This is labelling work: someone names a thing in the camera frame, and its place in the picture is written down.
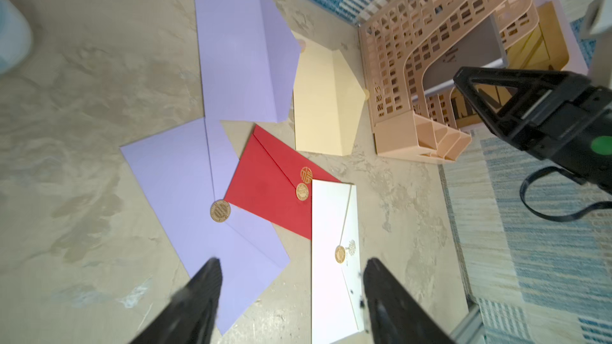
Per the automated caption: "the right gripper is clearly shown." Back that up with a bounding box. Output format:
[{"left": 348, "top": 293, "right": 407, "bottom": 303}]
[{"left": 454, "top": 67, "right": 611, "bottom": 194}]

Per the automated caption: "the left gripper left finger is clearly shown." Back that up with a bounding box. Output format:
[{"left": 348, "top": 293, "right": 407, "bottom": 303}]
[{"left": 132, "top": 257, "right": 222, "bottom": 344}]

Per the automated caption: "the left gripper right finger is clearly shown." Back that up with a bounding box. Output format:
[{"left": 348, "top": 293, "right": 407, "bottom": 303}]
[{"left": 363, "top": 258, "right": 452, "bottom": 343}]

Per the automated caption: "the white envelope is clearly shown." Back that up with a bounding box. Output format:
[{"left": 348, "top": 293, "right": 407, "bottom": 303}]
[{"left": 311, "top": 180, "right": 364, "bottom": 343}]

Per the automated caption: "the red envelope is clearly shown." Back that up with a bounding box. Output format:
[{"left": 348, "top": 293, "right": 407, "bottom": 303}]
[{"left": 224, "top": 125, "right": 339, "bottom": 240}]

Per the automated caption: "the cream envelope with seal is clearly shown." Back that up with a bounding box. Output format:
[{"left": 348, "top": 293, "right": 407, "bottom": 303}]
[{"left": 293, "top": 34, "right": 367, "bottom": 156}]

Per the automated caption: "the lilac envelope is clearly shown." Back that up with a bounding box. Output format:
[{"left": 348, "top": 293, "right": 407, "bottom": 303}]
[
  {"left": 194, "top": 0, "right": 301, "bottom": 123},
  {"left": 121, "top": 118, "right": 290, "bottom": 334}
]

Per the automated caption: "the brown wanted poster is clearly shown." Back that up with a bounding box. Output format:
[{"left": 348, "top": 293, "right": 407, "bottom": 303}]
[{"left": 451, "top": 2, "right": 570, "bottom": 131}]

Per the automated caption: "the white box in organizer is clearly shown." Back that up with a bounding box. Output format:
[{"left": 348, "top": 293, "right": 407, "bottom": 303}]
[{"left": 423, "top": 15, "right": 508, "bottom": 99}]

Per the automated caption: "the white round clock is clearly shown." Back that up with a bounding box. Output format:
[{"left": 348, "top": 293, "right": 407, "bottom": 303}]
[{"left": 0, "top": 0, "right": 33, "bottom": 75}]

